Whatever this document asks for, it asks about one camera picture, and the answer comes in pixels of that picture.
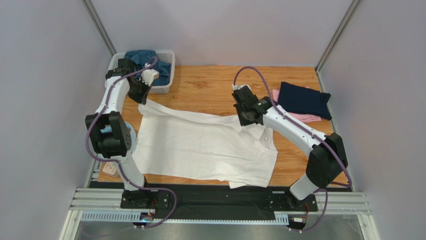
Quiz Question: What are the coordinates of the white t-shirt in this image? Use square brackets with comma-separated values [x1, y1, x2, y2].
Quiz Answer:
[132, 100, 278, 189]

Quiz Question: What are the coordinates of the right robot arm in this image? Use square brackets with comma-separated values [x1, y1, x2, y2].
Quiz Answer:
[232, 85, 348, 204]

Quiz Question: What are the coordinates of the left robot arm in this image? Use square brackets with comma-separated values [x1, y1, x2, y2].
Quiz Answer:
[85, 57, 159, 209]

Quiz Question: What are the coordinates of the crumpled blue t-shirt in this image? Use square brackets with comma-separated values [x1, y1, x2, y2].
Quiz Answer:
[124, 50, 171, 86]

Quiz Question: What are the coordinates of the folded navy t-shirt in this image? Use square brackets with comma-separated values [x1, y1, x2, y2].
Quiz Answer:
[277, 82, 333, 120]

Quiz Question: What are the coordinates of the white plastic laundry basket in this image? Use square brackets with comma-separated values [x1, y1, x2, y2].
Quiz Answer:
[108, 50, 176, 95]

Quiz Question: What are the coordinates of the beige power strip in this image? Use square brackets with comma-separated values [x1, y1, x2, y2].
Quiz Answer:
[102, 162, 120, 178]

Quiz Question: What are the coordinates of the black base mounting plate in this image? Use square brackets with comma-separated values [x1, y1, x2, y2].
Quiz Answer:
[120, 183, 319, 221]

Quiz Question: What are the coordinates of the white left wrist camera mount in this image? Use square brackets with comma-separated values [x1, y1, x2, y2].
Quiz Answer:
[141, 69, 160, 86]

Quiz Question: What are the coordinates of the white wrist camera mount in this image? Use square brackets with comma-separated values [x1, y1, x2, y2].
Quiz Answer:
[141, 69, 160, 86]
[232, 84, 251, 91]

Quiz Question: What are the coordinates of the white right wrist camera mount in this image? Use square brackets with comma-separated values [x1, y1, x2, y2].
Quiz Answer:
[232, 84, 251, 91]

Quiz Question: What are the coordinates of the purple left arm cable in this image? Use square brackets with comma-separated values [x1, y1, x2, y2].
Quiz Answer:
[85, 55, 178, 231]

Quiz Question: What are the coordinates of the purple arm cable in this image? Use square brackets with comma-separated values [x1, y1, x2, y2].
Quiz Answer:
[232, 66, 354, 233]
[85, 55, 178, 231]

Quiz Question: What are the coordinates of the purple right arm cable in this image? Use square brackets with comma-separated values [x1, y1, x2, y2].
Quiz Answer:
[232, 66, 354, 233]

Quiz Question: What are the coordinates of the left corner aluminium post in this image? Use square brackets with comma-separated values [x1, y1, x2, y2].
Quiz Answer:
[81, 0, 117, 57]

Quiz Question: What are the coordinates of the corner aluminium post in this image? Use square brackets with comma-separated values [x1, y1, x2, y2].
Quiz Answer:
[81, 0, 117, 57]
[315, 0, 363, 74]

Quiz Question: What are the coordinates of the right corner aluminium post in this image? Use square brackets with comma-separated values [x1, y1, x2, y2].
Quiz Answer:
[315, 0, 363, 74]

